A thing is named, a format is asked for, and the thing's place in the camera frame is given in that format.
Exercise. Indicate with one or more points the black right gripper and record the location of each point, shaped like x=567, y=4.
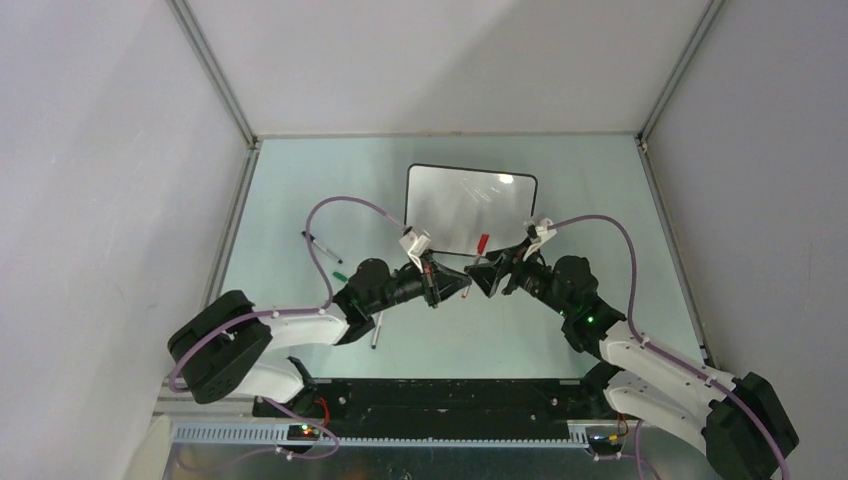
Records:
x=489, y=275

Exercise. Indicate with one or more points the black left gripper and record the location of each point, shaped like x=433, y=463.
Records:
x=446, y=281

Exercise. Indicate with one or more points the white whiteboard black frame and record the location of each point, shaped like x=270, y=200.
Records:
x=457, y=206

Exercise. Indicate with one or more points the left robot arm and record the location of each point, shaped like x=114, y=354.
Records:
x=220, y=350

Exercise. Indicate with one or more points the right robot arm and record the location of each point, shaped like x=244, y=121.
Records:
x=738, y=424

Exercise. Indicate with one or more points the blue whiteboard marker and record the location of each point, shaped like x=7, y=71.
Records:
x=377, y=331

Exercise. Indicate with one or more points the black whiteboard marker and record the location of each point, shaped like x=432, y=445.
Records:
x=322, y=247

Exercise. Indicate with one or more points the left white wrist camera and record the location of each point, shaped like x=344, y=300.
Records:
x=415, y=243

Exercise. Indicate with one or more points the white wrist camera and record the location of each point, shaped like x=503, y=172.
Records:
x=538, y=233
x=415, y=243

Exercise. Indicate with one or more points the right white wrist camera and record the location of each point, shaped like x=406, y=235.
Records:
x=538, y=233

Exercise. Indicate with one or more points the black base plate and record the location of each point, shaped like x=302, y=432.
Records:
x=454, y=409

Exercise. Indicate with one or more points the grey cable duct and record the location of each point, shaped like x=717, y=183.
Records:
x=283, y=434

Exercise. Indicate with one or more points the left aluminium frame rail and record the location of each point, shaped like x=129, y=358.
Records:
x=203, y=50

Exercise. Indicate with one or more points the aluminium frame rail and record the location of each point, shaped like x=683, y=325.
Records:
x=699, y=35
x=203, y=50

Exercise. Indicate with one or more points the right aluminium frame rail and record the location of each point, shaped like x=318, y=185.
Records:
x=699, y=35

